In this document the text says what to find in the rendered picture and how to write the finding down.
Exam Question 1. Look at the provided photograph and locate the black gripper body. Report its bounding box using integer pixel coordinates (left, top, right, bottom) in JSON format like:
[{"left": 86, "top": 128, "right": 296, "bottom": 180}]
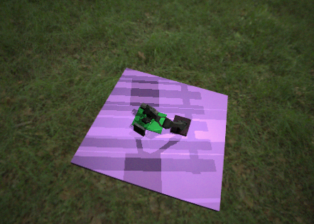
[{"left": 141, "top": 110, "right": 158, "bottom": 124}]

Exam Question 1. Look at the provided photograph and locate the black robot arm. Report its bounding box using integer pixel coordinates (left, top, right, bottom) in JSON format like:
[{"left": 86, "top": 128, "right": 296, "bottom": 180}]
[{"left": 140, "top": 103, "right": 188, "bottom": 131}]

